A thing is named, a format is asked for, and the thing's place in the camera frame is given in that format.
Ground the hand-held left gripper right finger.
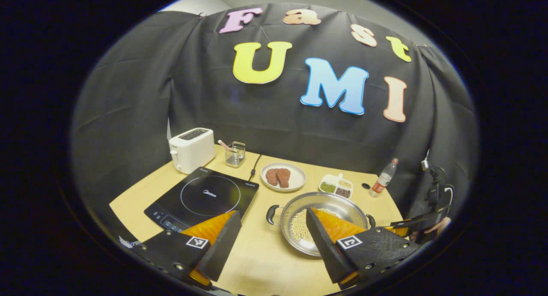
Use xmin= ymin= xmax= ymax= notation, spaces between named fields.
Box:
xmin=306 ymin=207 xmax=422 ymax=289

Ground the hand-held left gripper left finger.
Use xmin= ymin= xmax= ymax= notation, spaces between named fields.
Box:
xmin=128 ymin=210 xmax=242 ymax=288

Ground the steel pot with black handles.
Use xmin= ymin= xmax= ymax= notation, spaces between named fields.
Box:
xmin=266 ymin=192 xmax=376 ymax=257

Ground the black induction cooktop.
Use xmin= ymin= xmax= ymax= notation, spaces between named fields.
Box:
xmin=144 ymin=166 xmax=260 ymax=233

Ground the pile of soybeans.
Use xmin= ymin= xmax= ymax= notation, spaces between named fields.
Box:
xmin=289 ymin=208 xmax=343 ymax=244

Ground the clear bottle with red label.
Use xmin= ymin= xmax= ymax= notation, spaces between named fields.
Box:
xmin=369 ymin=158 xmax=399 ymax=198

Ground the white divided dish of beans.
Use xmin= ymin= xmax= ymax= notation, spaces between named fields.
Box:
xmin=319 ymin=173 xmax=354 ymax=199

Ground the white round plate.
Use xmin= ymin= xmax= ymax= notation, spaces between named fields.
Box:
xmin=260 ymin=162 xmax=307 ymax=192

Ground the clear glass holder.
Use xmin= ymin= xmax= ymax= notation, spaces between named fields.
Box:
xmin=225 ymin=141 xmax=247 ymax=168

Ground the white toaster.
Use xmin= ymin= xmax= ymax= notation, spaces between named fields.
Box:
xmin=168 ymin=128 xmax=216 ymax=175

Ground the black power cable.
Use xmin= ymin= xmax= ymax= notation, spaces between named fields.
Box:
xmin=249 ymin=154 xmax=262 ymax=182

